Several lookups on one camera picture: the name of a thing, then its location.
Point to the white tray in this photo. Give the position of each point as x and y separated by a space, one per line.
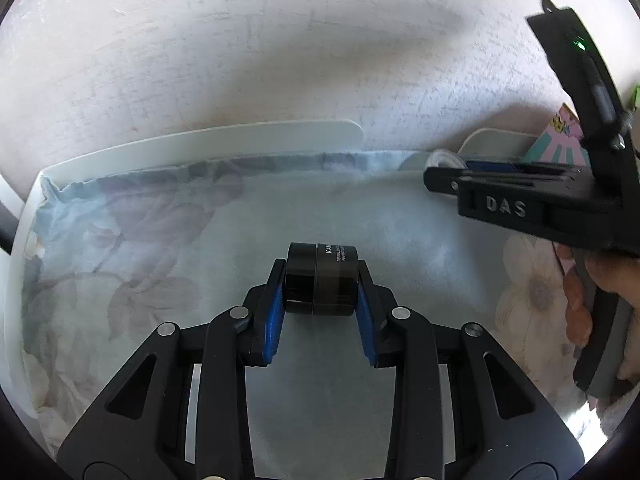
200 142

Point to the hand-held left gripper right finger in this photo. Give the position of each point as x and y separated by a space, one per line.
365 322

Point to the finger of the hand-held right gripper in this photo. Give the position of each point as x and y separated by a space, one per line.
442 177

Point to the black bar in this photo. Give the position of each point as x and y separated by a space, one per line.
7 227

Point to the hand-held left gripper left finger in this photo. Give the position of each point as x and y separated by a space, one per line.
272 322

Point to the pink patterned paper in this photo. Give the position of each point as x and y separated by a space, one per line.
555 145

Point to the person's right hand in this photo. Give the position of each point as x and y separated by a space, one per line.
577 310

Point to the floral cloth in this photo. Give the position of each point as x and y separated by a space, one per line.
150 240

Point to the black jar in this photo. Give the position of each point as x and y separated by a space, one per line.
325 280

